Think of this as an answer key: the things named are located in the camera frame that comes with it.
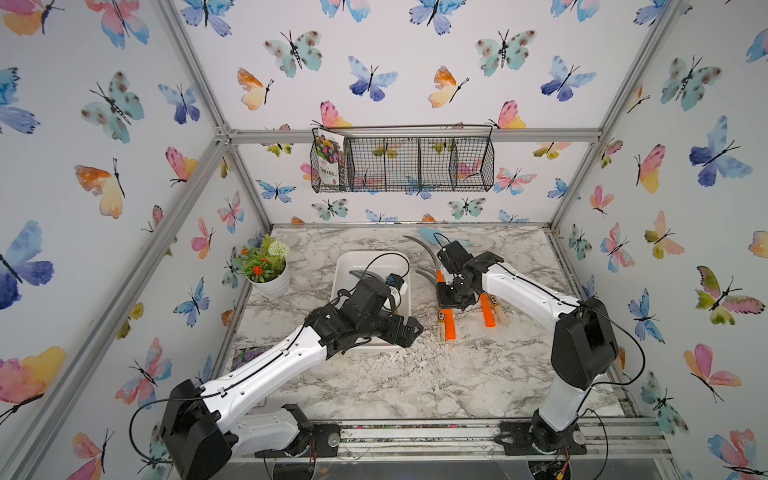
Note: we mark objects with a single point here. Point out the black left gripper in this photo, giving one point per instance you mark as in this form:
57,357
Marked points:
406,336

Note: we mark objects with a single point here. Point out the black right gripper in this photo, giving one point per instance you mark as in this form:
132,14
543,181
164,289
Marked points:
444,302

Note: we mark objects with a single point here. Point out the yellow label wooden sickle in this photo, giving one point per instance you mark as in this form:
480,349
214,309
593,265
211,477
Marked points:
498,310
441,331

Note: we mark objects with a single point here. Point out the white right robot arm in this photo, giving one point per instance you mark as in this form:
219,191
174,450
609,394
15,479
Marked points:
583,344

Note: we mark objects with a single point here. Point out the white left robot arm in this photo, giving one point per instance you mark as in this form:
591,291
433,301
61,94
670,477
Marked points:
204,426

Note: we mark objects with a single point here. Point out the white plastic storage tray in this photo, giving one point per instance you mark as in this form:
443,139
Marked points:
388,273

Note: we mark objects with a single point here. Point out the light blue plastic trowel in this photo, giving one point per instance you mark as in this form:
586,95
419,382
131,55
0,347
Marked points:
440,239

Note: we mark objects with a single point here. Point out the potted artificial flower plant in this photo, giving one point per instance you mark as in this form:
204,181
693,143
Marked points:
263,261

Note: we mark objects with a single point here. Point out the flower seed packet on table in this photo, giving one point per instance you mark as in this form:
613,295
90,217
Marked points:
245,355

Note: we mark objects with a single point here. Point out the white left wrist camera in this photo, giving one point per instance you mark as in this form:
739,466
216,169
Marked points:
397,283

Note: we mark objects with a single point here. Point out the black wire wall basket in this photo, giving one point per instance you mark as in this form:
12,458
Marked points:
412,160

